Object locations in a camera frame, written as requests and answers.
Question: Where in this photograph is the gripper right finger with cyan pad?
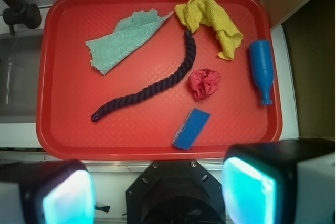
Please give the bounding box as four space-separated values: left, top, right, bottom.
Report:
222 138 335 223

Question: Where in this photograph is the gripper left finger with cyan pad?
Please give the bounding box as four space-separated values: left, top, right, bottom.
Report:
1 159 96 223

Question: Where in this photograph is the blue sponge block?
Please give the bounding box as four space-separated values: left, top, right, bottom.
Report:
172 108 211 150

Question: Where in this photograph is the blue plastic bottle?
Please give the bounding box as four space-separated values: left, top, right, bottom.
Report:
249 40 274 105

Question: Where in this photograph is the red plastic tray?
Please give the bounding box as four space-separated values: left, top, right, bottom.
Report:
36 0 282 161

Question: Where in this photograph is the crumpled red paper ball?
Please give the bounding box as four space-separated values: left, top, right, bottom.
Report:
188 69 222 101

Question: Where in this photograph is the steel sink basin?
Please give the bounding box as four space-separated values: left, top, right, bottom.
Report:
1 29 43 123

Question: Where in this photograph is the green woven cloth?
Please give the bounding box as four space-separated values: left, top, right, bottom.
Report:
85 9 173 75

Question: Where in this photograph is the dark metal faucet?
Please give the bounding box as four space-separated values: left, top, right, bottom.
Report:
2 0 42 36

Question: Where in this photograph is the yellow woven cloth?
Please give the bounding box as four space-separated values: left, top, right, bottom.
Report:
174 0 244 61

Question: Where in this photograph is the dark blue twisted rope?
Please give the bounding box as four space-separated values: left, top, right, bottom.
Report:
91 30 197 123

